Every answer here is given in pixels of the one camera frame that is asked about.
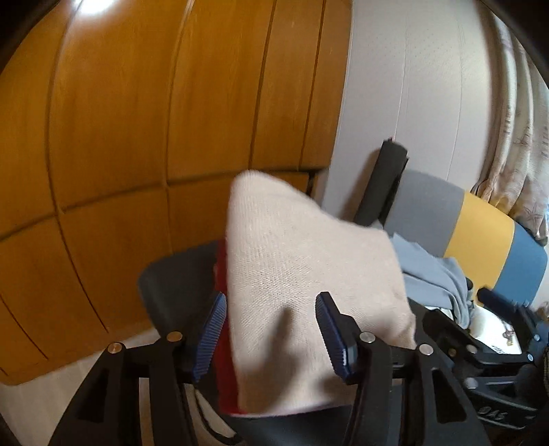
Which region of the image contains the red garment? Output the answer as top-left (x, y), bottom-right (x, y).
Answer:
top-left (212, 240), bottom-right (248, 416)

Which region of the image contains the wooden wardrobe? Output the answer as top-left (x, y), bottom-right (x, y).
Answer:
top-left (1, 1), bottom-right (352, 385)

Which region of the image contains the light blue garment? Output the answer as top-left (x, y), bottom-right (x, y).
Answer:
top-left (391, 233), bottom-right (474, 329)

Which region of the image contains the grey yellow blue sofa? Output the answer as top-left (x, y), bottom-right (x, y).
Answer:
top-left (384, 170), bottom-right (547, 305)

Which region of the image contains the patterned beige curtain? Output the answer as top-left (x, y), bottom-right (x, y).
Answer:
top-left (476, 14), bottom-right (548, 246)

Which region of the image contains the white printed cushion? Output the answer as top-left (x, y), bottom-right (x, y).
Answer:
top-left (428, 304), bottom-right (525, 357)

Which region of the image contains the black rolled mat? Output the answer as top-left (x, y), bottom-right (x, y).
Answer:
top-left (354, 139), bottom-right (409, 227)

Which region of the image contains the beige knit sweater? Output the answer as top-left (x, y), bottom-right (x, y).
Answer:
top-left (226, 171), bottom-right (416, 416)

